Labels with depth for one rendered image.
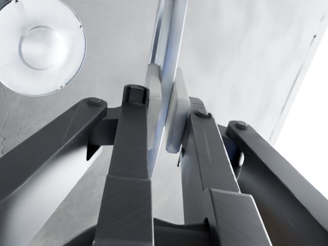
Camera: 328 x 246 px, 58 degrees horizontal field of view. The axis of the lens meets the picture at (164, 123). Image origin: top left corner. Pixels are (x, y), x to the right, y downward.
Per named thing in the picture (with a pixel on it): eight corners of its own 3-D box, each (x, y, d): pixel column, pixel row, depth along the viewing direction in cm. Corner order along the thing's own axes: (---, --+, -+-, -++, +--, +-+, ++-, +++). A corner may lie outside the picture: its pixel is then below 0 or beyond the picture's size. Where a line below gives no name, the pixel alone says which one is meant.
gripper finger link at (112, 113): (140, 153, 14) (74, 145, 13) (142, 111, 18) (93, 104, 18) (145, 125, 13) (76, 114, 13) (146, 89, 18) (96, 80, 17)
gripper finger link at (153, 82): (152, 151, 16) (138, 149, 16) (152, 103, 22) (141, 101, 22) (162, 98, 14) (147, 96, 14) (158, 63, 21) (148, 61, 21)
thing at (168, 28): (198, -210, 22) (209, -207, 22) (152, 27, 49) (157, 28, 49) (154, 174, 13) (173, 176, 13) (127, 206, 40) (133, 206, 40)
